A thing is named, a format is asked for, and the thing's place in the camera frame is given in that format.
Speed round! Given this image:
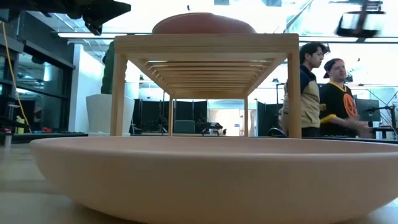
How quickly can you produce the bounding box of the large beige bowl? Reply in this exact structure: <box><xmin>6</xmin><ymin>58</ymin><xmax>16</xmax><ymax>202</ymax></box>
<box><xmin>29</xmin><ymin>136</ymin><xmax>398</xmax><ymax>224</ymax></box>

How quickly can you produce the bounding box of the black table border rail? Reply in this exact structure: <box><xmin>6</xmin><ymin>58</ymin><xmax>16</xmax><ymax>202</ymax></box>
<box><xmin>0</xmin><ymin>132</ymin><xmax>398</xmax><ymax>146</ymax></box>

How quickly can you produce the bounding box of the black boom stand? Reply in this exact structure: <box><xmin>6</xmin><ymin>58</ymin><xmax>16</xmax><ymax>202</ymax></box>
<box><xmin>366</xmin><ymin>105</ymin><xmax>398</xmax><ymax>139</ymax></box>

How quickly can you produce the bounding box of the black computer monitor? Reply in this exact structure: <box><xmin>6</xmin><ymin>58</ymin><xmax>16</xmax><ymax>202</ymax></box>
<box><xmin>355</xmin><ymin>98</ymin><xmax>382</xmax><ymax>123</ymax></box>

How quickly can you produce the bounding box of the yellow cable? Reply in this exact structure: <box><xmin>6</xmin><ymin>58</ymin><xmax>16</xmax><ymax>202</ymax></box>
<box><xmin>1</xmin><ymin>21</ymin><xmax>32</xmax><ymax>133</ymax></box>

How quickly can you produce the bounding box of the black partition panel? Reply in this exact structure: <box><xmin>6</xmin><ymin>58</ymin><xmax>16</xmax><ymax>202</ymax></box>
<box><xmin>256</xmin><ymin>101</ymin><xmax>283</xmax><ymax>137</ymax></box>
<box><xmin>133</xmin><ymin>98</ymin><xmax>208</xmax><ymax>134</ymax></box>

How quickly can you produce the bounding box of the white planter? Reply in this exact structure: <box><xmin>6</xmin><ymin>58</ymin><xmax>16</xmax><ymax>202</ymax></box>
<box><xmin>85</xmin><ymin>93</ymin><xmax>136</xmax><ymax>137</ymax></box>

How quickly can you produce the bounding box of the yellow-green bottle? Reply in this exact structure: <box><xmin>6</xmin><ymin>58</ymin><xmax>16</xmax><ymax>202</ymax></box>
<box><xmin>15</xmin><ymin>115</ymin><xmax>26</xmax><ymax>135</ymax></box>

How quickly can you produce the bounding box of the slatted wooden shelf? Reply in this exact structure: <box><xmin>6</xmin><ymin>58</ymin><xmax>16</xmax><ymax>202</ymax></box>
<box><xmin>109</xmin><ymin>33</ymin><xmax>302</xmax><ymax>139</ymax></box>

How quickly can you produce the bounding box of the person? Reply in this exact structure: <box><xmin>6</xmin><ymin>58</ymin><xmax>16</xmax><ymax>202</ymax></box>
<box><xmin>318</xmin><ymin>57</ymin><xmax>374</xmax><ymax>139</ymax></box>
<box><xmin>278</xmin><ymin>42</ymin><xmax>330</xmax><ymax>138</ymax></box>

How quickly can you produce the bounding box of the black device on stand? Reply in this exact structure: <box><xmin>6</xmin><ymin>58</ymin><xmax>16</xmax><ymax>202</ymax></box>
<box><xmin>200</xmin><ymin>121</ymin><xmax>228</xmax><ymax>136</ymax></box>

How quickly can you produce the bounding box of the gray box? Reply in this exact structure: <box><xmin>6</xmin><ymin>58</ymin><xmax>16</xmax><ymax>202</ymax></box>
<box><xmin>173</xmin><ymin>119</ymin><xmax>196</xmax><ymax>134</ymax></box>

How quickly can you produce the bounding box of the green cactus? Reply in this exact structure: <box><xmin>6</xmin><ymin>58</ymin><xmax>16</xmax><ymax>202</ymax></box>
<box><xmin>100</xmin><ymin>40</ymin><xmax>129</xmax><ymax>95</ymax></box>

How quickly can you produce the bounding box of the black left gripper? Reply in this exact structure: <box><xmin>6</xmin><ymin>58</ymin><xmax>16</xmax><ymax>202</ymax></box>
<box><xmin>0</xmin><ymin>0</ymin><xmax>132</xmax><ymax>35</ymax></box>

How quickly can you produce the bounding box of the person's hand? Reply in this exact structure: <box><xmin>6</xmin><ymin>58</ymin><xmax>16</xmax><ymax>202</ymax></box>
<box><xmin>356</xmin><ymin>123</ymin><xmax>374</xmax><ymax>139</ymax></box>

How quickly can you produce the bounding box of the pink ceramic plate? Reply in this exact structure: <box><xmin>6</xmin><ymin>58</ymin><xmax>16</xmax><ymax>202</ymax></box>
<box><xmin>151</xmin><ymin>12</ymin><xmax>257</xmax><ymax>34</ymax></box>

